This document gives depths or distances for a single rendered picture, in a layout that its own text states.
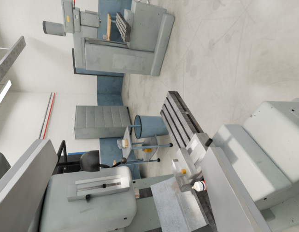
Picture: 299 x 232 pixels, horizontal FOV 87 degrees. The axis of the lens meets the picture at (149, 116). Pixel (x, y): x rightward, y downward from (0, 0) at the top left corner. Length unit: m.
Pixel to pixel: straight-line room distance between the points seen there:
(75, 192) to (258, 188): 0.69
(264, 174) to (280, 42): 1.25
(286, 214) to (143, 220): 1.00
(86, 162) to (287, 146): 0.77
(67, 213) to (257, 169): 0.72
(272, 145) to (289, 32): 1.11
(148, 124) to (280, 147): 2.35
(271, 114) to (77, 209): 0.86
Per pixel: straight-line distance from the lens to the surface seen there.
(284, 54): 1.75
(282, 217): 1.64
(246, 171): 0.83
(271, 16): 1.93
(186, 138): 1.00
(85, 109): 6.42
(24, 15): 7.29
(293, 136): 0.84
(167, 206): 1.17
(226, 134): 0.87
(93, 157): 0.56
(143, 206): 1.17
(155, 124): 3.00
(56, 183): 0.71
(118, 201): 0.67
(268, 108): 0.89
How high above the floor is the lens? 1.47
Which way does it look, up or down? 20 degrees down
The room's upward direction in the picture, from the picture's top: 91 degrees counter-clockwise
